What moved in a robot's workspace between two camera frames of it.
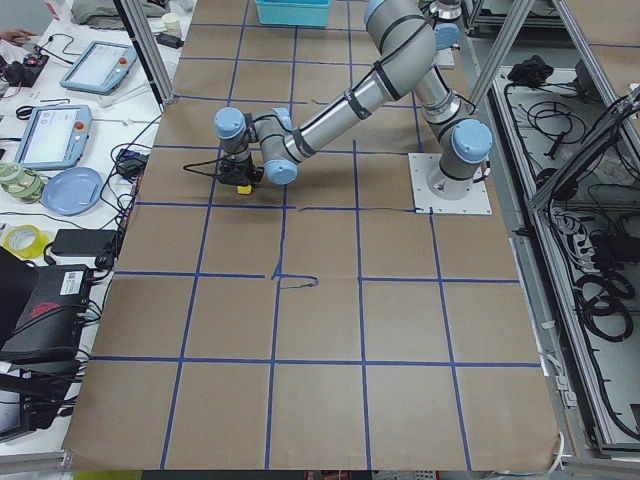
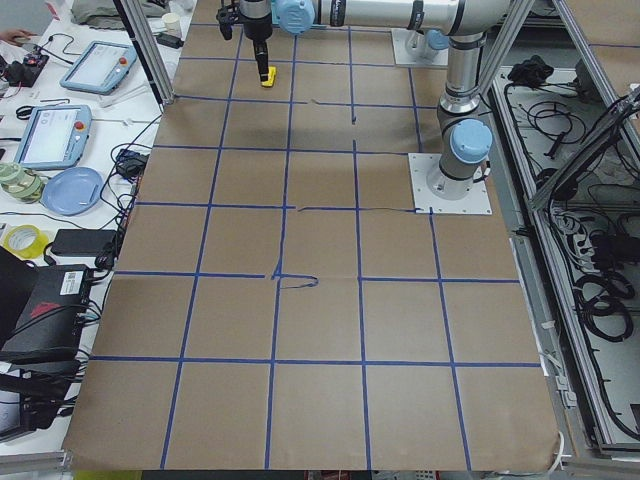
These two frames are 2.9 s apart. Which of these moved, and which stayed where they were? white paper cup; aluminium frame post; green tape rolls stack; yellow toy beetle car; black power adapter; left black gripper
Moved: left black gripper; yellow toy beetle car
Stayed: green tape rolls stack; aluminium frame post; white paper cup; black power adapter
